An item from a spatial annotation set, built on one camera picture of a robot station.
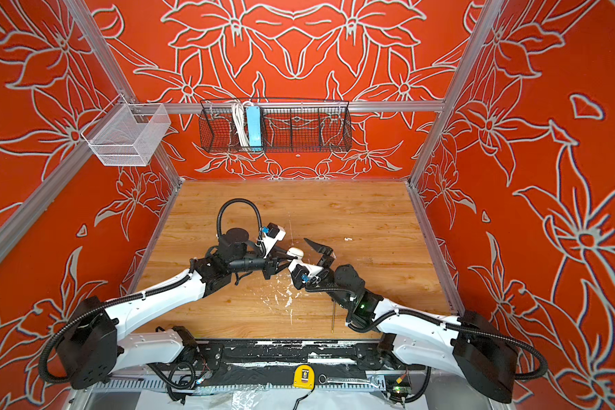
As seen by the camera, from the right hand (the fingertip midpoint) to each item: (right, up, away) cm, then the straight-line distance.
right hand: (297, 249), depth 72 cm
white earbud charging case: (0, -1, 0) cm, 1 cm away
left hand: (-1, -2, +1) cm, 3 cm away
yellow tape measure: (+2, -35, -4) cm, 35 cm away
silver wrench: (+7, -36, -2) cm, 37 cm away
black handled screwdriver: (+12, -24, +9) cm, 28 cm away
